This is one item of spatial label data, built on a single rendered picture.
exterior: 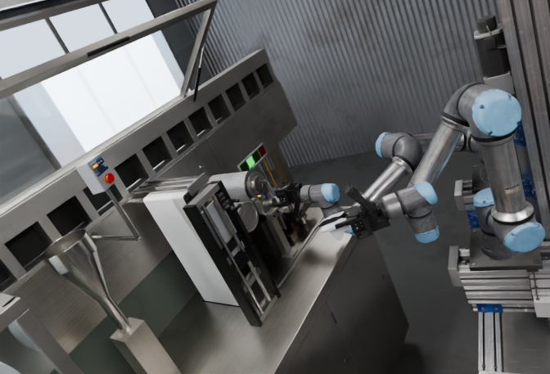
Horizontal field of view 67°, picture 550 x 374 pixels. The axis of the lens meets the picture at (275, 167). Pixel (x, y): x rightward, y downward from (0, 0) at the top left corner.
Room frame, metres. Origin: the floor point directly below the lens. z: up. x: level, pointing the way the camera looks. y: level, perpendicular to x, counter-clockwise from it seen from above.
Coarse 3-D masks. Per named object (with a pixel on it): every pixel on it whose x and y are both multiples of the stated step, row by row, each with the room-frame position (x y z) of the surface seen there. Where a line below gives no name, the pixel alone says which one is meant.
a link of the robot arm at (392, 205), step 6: (384, 198) 1.10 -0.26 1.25; (390, 198) 1.09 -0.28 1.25; (396, 198) 1.08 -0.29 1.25; (384, 204) 1.09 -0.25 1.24; (390, 204) 1.08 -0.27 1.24; (396, 204) 1.07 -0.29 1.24; (390, 210) 1.07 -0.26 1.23; (396, 210) 1.06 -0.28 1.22; (402, 210) 1.06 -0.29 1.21; (390, 216) 1.07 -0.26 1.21; (396, 216) 1.07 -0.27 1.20
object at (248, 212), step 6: (234, 204) 1.58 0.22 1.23; (246, 204) 1.57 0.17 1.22; (252, 204) 1.58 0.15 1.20; (240, 210) 1.53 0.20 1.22; (246, 210) 1.55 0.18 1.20; (252, 210) 1.58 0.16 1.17; (246, 216) 1.55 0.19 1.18; (252, 216) 1.57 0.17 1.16; (246, 222) 1.54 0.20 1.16; (252, 222) 1.56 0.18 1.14; (246, 228) 1.52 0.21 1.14; (252, 228) 1.54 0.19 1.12
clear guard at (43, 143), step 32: (160, 32) 1.56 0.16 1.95; (192, 32) 1.75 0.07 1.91; (96, 64) 1.35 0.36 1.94; (128, 64) 1.50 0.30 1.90; (160, 64) 1.68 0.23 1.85; (32, 96) 1.20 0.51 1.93; (64, 96) 1.31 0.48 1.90; (96, 96) 1.44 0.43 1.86; (128, 96) 1.61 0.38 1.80; (160, 96) 1.83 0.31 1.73; (0, 128) 1.16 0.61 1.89; (32, 128) 1.26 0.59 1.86; (64, 128) 1.39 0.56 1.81; (96, 128) 1.54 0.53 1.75; (128, 128) 1.75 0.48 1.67; (0, 160) 1.22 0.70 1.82; (32, 160) 1.34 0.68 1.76; (64, 160) 1.48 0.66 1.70; (0, 192) 1.29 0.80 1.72
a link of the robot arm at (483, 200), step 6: (480, 192) 1.22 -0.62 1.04; (486, 192) 1.20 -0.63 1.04; (474, 198) 1.20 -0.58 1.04; (480, 198) 1.18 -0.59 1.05; (486, 198) 1.16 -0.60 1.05; (492, 198) 1.15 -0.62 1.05; (474, 204) 1.20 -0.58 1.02; (480, 204) 1.16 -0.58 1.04; (486, 204) 1.15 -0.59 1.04; (492, 204) 1.13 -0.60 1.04; (480, 210) 1.17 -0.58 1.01; (486, 210) 1.14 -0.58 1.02; (480, 216) 1.17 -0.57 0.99; (486, 216) 1.13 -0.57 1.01; (480, 222) 1.18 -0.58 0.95; (486, 222) 1.13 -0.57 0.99; (486, 228) 1.16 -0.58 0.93
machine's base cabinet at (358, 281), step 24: (360, 240) 1.60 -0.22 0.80; (360, 264) 1.55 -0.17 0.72; (384, 264) 1.69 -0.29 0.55; (336, 288) 1.38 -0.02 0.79; (360, 288) 1.49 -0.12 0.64; (384, 288) 1.63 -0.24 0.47; (336, 312) 1.34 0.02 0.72; (360, 312) 1.44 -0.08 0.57; (384, 312) 1.57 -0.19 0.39; (312, 336) 1.20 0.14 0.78; (336, 336) 1.29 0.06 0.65; (360, 336) 1.39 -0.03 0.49; (384, 336) 1.51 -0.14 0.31; (312, 360) 1.16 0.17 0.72; (336, 360) 1.25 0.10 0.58; (360, 360) 1.34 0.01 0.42; (384, 360) 1.46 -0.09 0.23
